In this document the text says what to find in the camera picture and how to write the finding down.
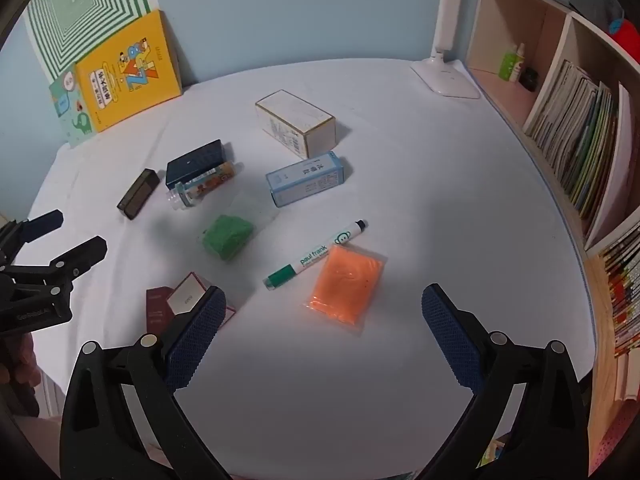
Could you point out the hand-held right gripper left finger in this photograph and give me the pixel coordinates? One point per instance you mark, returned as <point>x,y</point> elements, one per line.
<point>200,340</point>

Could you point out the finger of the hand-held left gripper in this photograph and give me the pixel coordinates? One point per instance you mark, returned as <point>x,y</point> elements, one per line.
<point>85,255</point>
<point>42,222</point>

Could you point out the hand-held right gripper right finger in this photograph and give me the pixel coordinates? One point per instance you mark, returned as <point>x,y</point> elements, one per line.
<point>450,340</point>

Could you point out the dark red box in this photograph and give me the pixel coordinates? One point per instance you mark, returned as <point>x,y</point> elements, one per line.
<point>160,305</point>

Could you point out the light blue box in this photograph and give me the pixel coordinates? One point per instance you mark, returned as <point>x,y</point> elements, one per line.
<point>305,180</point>

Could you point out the person's left hand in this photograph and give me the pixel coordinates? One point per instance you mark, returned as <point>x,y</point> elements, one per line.
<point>20,365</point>

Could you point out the small brown box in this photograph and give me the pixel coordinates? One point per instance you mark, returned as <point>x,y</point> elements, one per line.
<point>137,195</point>

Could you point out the green clay bag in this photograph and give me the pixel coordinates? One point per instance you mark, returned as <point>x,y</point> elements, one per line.
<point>225,237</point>

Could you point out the orange clay bag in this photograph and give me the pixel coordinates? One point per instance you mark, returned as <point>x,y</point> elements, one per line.
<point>345,280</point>

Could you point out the clear tube bottle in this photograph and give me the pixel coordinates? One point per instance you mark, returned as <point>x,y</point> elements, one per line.
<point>205,187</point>

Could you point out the green and white marker pen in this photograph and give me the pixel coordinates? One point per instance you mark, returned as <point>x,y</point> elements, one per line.
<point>312,256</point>

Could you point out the dark navy box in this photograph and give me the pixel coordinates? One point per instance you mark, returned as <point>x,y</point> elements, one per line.
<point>192,162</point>

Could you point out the yellow book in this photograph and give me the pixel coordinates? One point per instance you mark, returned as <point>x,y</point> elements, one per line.
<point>130,70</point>

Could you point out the stack of colourful books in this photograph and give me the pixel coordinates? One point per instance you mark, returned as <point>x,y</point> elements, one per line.
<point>622,290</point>

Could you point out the green striped poster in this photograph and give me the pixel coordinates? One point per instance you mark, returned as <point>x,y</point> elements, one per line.
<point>75,10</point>

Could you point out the white box with gold edges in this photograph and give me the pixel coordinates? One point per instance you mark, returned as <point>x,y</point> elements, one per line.
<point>295,120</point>

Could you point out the row of upright books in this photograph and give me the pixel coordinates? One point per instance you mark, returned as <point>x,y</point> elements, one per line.
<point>575,130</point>

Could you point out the white desk lamp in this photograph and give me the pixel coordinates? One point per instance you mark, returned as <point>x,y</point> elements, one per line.
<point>445,77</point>

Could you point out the small black jar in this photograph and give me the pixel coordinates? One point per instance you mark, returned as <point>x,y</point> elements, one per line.
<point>528,80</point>

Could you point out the green and white bottle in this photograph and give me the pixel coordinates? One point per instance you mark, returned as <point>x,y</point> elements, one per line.
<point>509,65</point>

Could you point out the small white bottle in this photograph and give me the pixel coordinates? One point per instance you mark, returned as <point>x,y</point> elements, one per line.
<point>521,52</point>

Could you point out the wooden bookshelf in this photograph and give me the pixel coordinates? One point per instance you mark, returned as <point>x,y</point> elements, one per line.
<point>565,35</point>

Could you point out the red plush toy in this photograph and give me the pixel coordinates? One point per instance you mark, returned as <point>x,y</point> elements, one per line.
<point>630,40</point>

